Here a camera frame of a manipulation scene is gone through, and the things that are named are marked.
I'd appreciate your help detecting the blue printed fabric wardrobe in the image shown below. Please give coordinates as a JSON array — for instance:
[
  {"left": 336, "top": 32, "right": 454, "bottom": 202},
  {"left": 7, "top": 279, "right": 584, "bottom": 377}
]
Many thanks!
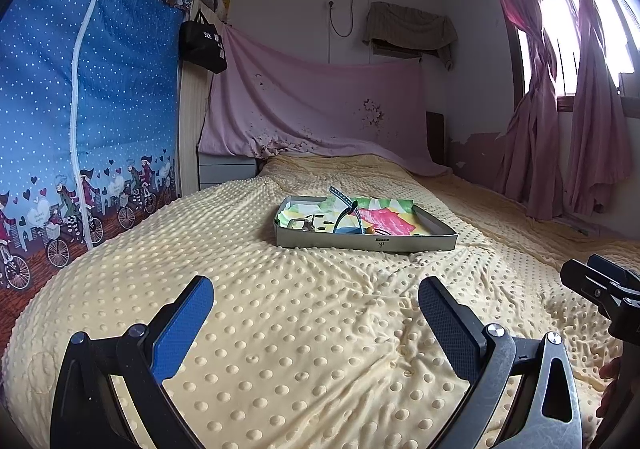
[{"left": 0, "top": 0, "right": 194, "bottom": 291}]

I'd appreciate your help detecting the window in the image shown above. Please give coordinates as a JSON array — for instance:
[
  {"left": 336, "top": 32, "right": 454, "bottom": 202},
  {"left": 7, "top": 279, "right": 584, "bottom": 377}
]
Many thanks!
[{"left": 514, "top": 0, "right": 640, "bottom": 99}]

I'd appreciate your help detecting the person's right hand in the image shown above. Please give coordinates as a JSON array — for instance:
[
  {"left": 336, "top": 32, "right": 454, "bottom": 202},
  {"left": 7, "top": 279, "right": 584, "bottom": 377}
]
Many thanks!
[{"left": 595, "top": 356, "right": 624, "bottom": 421}]

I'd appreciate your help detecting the black tote bag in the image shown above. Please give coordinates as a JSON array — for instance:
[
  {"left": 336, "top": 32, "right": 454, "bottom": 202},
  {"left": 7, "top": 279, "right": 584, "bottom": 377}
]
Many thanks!
[{"left": 178, "top": 9, "right": 229, "bottom": 75}]

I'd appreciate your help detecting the yellow dotted blanket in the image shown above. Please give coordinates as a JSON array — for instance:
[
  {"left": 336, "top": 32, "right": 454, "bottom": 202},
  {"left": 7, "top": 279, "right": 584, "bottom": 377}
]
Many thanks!
[{"left": 0, "top": 152, "right": 640, "bottom": 449}]

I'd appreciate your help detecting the pink curtain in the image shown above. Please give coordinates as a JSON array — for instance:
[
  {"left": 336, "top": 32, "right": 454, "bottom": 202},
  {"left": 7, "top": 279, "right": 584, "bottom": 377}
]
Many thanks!
[
  {"left": 474, "top": 0, "right": 570, "bottom": 221},
  {"left": 561, "top": 0, "right": 637, "bottom": 218}
]

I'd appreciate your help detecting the brown cloth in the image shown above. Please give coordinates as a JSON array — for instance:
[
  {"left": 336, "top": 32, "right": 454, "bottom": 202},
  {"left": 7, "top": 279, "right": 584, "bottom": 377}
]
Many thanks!
[{"left": 362, "top": 2, "right": 459, "bottom": 70}]

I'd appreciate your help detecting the light wooden panel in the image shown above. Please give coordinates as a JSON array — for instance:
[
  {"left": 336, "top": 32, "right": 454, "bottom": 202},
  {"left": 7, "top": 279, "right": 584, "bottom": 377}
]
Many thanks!
[{"left": 177, "top": 0, "right": 216, "bottom": 198}]

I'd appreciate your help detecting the grey box tray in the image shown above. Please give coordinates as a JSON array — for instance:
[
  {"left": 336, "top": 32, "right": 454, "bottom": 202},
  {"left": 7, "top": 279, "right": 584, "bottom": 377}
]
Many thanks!
[{"left": 272, "top": 196, "right": 459, "bottom": 253}]

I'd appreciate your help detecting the black power cable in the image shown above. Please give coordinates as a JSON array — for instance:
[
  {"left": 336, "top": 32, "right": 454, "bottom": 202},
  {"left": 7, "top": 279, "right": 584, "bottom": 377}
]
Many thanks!
[{"left": 327, "top": 0, "right": 355, "bottom": 38}]

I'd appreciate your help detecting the grey nightstand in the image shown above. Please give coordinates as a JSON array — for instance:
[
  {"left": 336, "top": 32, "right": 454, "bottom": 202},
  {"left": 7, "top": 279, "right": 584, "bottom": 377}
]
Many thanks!
[{"left": 197, "top": 152, "right": 259, "bottom": 190}]

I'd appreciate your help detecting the silver metal clasp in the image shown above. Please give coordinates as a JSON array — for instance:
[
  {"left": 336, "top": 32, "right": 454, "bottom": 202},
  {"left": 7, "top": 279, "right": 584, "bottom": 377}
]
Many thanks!
[{"left": 285, "top": 216, "right": 321, "bottom": 233}]

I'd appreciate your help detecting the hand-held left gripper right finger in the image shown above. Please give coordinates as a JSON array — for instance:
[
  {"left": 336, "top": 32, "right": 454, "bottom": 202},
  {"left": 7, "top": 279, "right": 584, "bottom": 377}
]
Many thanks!
[{"left": 417, "top": 276, "right": 584, "bottom": 449}]

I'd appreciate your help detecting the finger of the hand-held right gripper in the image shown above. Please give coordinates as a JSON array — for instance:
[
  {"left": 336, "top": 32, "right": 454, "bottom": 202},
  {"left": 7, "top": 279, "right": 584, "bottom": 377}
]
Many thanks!
[
  {"left": 560, "top": 260, "right": 632, "bottom": 326},
  {"left": 587, "top": 254, "right": 640, "bottom": 291}
]

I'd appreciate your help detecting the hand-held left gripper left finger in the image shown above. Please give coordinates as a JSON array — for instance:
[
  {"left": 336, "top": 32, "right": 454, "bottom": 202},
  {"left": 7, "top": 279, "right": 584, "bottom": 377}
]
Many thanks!
[{"left": 50, "top": 275, "right": 216, "bottom": 449}]

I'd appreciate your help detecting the pink cloth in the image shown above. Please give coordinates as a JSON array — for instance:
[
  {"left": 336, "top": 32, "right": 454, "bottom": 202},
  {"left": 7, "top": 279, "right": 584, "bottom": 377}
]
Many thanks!
[{"left": 200, "top": 24, "right": 454, "bottom": 178}]

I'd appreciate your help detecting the colourful printed cloth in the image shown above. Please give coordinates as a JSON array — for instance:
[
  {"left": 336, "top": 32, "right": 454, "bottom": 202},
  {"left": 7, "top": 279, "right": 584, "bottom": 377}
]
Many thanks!
[{"left": 279, "top": 196, "right": 424, "bottom": 236}]

